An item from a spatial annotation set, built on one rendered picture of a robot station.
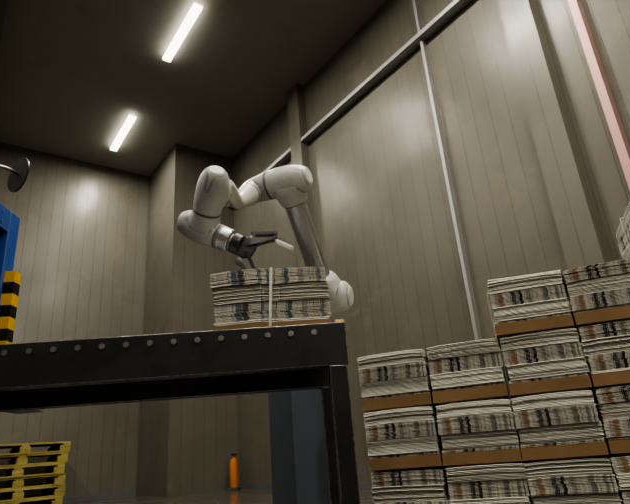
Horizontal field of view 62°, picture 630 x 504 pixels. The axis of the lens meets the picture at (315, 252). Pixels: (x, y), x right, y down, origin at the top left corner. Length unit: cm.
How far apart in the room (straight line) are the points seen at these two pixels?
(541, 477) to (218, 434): 762
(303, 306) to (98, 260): 935
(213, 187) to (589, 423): 157
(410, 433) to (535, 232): 341
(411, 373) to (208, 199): 107
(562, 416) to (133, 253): 976
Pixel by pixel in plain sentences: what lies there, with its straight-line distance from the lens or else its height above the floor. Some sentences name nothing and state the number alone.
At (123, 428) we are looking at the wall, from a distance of 1040.
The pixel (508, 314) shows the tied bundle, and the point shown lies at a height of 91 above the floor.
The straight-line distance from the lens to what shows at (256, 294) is 169.
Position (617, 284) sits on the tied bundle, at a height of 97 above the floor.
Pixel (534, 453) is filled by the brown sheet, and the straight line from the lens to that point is 218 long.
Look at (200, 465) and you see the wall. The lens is 925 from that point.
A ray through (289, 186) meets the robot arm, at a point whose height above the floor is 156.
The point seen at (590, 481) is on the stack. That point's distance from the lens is 219.
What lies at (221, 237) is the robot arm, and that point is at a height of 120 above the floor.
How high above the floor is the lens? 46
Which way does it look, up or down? 21 degrees up
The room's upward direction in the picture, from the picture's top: 5 degrees counter-clockwise
